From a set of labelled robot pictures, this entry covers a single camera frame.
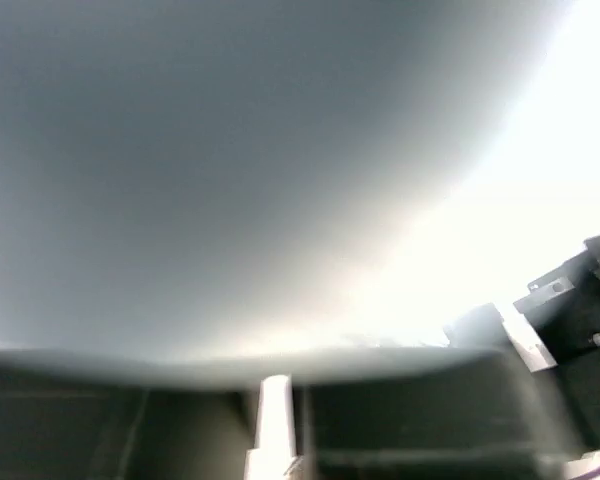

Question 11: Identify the white pillow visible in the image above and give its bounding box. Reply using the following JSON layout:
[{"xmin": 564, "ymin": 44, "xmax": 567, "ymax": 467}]
[{"xmin": 0, "ymin": 1, "xmax": 600, "ymax": 384}]

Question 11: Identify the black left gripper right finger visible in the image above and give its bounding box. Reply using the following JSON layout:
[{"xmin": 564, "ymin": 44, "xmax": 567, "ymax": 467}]
[{"xmin": 293, "ymin": 349, "xmax": 582, "ymax": 479}]

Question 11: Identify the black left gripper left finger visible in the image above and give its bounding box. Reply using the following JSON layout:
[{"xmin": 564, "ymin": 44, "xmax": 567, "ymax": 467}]
[{"xmin": 0, "ymin": 357, "xmax": 258, "ymax": 479}]

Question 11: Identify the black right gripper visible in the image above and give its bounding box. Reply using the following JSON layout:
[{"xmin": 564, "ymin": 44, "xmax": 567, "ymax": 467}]
[{"xmin": 444, "ymin": 235, "xmax": 600, "ymax": 455}]

